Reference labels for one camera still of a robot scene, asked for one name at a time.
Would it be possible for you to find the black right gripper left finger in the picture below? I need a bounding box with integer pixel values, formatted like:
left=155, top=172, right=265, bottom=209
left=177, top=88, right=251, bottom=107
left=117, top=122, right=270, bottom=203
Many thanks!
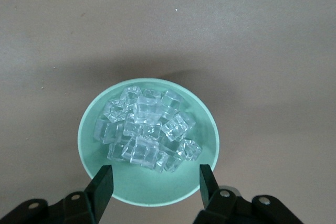
left=5, top=165, right=114, bottom=224

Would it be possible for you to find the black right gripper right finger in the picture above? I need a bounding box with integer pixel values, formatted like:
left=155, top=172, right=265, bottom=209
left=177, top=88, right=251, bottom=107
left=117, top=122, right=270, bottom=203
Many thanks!
left=193, top=165, right=305, bottom=224

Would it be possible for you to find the clear plastic ice cube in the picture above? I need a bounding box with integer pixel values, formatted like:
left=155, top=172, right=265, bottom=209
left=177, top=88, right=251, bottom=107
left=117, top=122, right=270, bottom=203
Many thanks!
left=102, top=98, right=129, bottom=124
left=140, top=123, right=162, bottom=141
left=107, top=141, right=132, bottom=162
left=122, top=113, right=144, bottom=137
left=176, top=138, right=202, bottom=161
left=102, top=122, right=124, bottom=145
left=133, top=95, right=164, bottom=125
left=130, top=136, right=160, bottom=169
left=160, top=113, right=190, bottom=142
left=141, top=88, right=162, bottom=101
left=160, top=89, right=184, bottom=120
left=155, top=150, right=170, bottom=174
left=120, top=85, right=144, bottom=106
left=164, top=155, right=184, bottom=173
left=93, top=118, right=111, bottom=141

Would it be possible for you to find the mint green bowl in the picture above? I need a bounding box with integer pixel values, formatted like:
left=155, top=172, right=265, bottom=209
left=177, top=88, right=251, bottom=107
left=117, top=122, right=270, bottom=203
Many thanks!
left=77, top=78, right=220, bottom=206

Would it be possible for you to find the brown table cover mat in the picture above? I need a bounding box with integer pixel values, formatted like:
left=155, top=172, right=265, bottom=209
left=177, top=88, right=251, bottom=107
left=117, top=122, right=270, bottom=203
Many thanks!
left=0, top=0, right=336, bottom=224

